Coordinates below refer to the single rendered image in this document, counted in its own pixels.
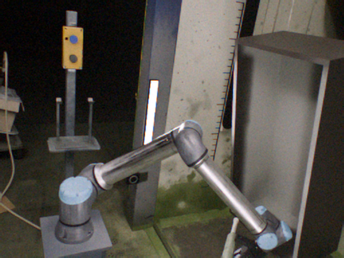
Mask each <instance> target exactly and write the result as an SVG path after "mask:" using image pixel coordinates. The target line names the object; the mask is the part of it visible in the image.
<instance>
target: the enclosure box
mask: <svg viewBox="0 0 344 258"><path fill-rule="evenodd" d="M230 180H231V181H232V183H233V184H234V185H235V186H236V188H237V189H239V191H240V192H241V193H242V194H243V195H244V196H245V197H246V199H247V200H248V201H249V203H251V204H252V206H253V207H254V208H257V207H259V206H264V207H265V208H267V210H268V211H269V212H271V214H273V215H274V216H275V218H277V219H278V220H279V222H281V221H284V222H286V224H287V225H288V226H289V227H290V230H291V232H292V238H291V239H290V240H288V241H286V242H285V243H283V244H281V245H279V246H278V247H276V248H274V249H273V250H271V253H272V254H273V255H275V257H276V258H324V257H326V256H327V255H330V254H331V253H332V252H335V251H337V249H338V247H339V240H340V237H341V233H342V228H343V223H344V41H343V40H337V39H333V38H323V37H320V36H313V35H309V34H299V33H295V32H289V31H285V30H283V31H278V32H272V33H268V34H258V35H254V36H248V37H244V38H235V50H234V89H233V105H232V137H231V170H230Z"/></svg>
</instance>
